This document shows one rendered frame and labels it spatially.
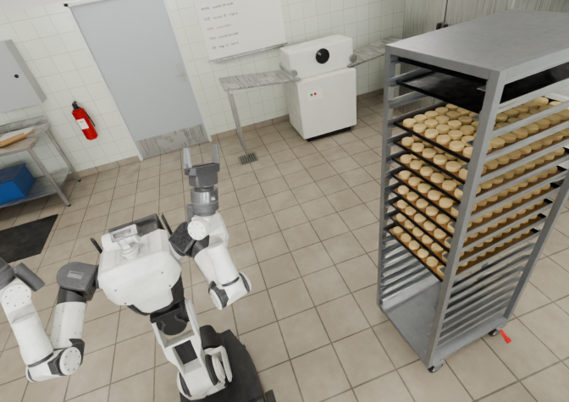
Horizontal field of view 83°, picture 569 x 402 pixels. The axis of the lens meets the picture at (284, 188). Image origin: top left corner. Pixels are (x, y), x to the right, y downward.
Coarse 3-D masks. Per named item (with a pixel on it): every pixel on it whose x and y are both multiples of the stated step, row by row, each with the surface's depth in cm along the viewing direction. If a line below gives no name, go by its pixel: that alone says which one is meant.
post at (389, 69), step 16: (384, 64) 126; (384, 80) 129; (384, 96) 133; (384, 112) 137; (384, 128) 141; (384, 144) 145; (384, 160) 149; (384, 208) 167; (384, 224) 174; (384, 256) 190
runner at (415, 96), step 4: (412, 92) 135; (416, 92) 135; (400, 96) 133; (404, 96) 134; (408, 96) 135; (412, 96) 136; (416, 96) 137; (420, 96) 136; (424, 96) 135; (388, 100) 132; (392, 100) 132; (396, 100) 133; (400, 100) 134; (404, 100) 135; (408, 100) 135; (412, 100) 135; (416, 100) 134; (388, 104) 133; (392, 104) 134; (396, 104) 134; (400, 104) 133; (404, 104) 133; (392, 108) 131
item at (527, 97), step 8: (568, 80) 103; (544, 88) 100; (552, 88) 102; (560, 88) 104; (520, 96) 98; (528, 96) 99; (536, 96) 101; (504, 104) 97; (512, 104) 98; (520, 104) 100; (480, 112) 94
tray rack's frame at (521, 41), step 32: (448, 32) 122; (480, 32) 116; (512, 32) 110; (544, 32) 105; (448, 64) 99; (480, 64) 90; (512, 64) 87; (544, 64) 90; (544, 96) 135; (544, 224) 153; (416, 288) 223; (416, 320) 205; (416, 352) 190; (448, 352) 187
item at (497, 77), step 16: (496, 80) 86; (496, 96) 89; (496, 112) 92; (480, 128) 96; (480, 144) 98; (480, 160) 101; (480, 176) 106; (464, 192) 111; (464, 208) 114; (464, 224) 117; (448, 256) 131; (448, 272) 135; (448, 288) 140; (432, 336) 166; (432, 352) 173
